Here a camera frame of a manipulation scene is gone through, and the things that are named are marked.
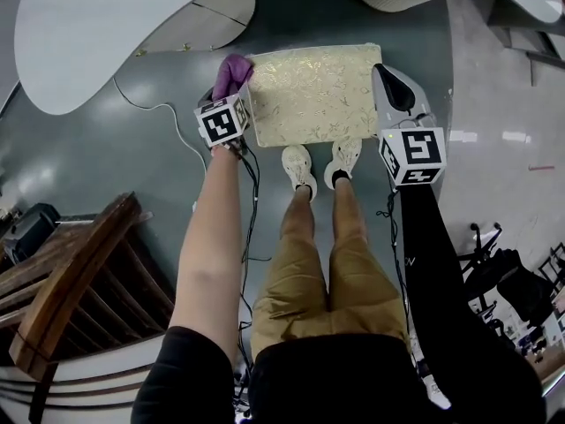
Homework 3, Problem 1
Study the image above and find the person's black shirt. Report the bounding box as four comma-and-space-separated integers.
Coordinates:
131, 324, 548, 424

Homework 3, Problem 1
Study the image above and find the person's right forearm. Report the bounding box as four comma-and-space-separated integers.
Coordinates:
396, 182, 473, 326

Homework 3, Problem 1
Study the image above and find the white power cable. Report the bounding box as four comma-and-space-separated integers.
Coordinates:
112, 76, 208, 174

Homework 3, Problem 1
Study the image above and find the black office chair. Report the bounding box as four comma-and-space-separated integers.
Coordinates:
458, 222, 555, 326

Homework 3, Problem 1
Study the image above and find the person's left forearm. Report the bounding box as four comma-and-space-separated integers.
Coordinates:
169, 146, 248, 366

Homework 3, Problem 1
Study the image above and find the purple wiping cloth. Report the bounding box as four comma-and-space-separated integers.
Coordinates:
211, 53, 256, 101

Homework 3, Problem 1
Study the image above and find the small wooden side cabinet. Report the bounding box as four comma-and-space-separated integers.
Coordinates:
485, 0, 565, 87

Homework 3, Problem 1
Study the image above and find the dark wooden slatted frame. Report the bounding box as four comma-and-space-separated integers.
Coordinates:
0, 191, 176, 379

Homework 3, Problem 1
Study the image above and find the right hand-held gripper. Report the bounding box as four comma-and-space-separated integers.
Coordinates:
371, 63, 448, 188

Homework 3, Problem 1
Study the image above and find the person's right cream shoe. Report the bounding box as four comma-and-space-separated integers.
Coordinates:
323, 137, 363, 190

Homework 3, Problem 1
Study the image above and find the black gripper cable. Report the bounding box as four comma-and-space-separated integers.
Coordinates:
376, 187, 425, 370
237, 141, 273, 414

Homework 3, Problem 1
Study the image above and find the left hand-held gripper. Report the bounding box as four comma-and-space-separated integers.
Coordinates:
192, 87, 252, 150

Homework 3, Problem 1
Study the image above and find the person's right leg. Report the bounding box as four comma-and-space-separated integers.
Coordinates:
331, 178, 368, 242

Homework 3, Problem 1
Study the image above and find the white panel with brown stripes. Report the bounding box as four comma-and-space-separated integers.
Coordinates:
0, 333, 169, 424

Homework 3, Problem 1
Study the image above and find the white curved desk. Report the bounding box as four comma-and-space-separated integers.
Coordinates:
12, 0, 565, 117

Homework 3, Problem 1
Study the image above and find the cream upholstered footstool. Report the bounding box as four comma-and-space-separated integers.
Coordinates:
245, 42, 383, 148

